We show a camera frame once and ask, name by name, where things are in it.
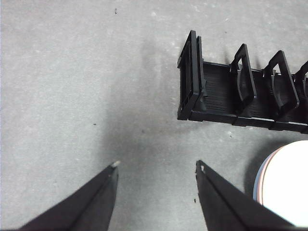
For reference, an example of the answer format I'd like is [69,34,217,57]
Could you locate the black plastic plate rack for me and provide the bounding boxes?
[177,30,308,134]

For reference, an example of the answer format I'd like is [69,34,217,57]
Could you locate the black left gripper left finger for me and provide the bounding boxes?
[19,160,120,231]

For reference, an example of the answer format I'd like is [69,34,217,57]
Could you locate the green plate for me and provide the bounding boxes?
[261,140,308,227]

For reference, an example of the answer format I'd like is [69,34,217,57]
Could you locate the blue plate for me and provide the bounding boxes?
[252,154,270,202]

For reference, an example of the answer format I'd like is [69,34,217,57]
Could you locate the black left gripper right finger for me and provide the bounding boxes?
[195,160,299,231]

